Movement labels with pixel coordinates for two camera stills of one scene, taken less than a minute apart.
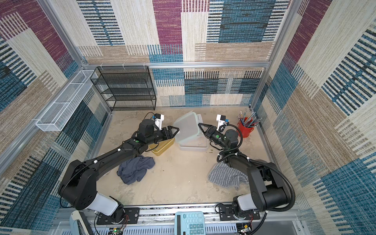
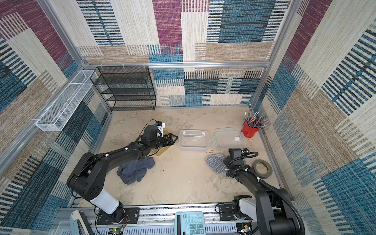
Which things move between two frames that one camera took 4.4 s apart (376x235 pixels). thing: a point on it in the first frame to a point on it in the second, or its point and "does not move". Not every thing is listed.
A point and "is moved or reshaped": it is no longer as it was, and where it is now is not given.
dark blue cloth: [131, 171] does not move
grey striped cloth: [224, 175] to [215, 161]
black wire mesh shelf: [126, 88] does not move
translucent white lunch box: [199, 143] does not move
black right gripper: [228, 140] to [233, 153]
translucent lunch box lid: [188, 125] is moved or reshaped
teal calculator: [189, 223] does not move
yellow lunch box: [159, 148] does not move
